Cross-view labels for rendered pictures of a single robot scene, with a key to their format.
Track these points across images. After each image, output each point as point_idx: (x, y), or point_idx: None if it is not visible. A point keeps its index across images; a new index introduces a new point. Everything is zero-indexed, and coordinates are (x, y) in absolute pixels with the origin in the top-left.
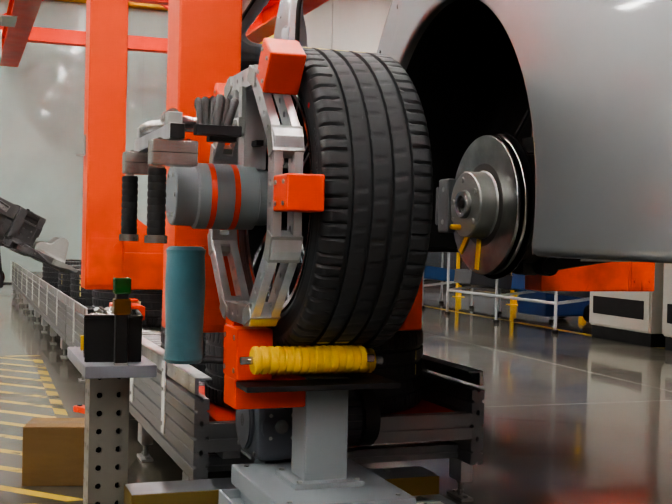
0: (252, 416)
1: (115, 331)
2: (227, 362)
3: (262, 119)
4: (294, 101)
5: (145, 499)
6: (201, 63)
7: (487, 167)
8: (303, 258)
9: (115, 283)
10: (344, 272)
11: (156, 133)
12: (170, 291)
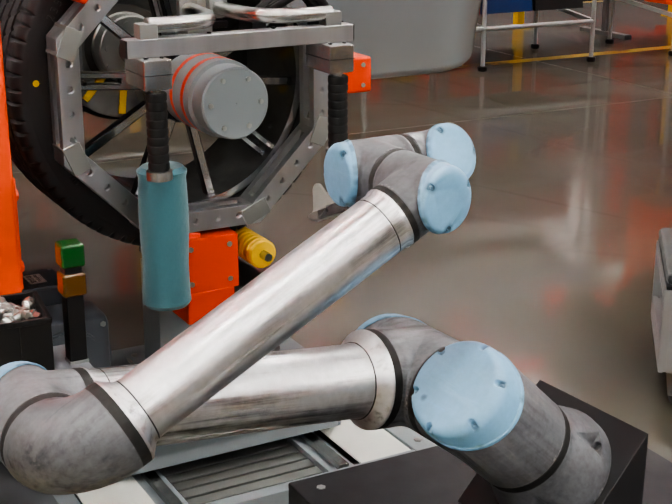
0: (102, 349)
1: (83, 317)
2: (202, 277)
3: (291, 2)
4: None
5: None
6: None
7: (132, 8)
8: (283, 136)
9: (83, 251)
10: None
11: (282, 34)
12: (184, 223)
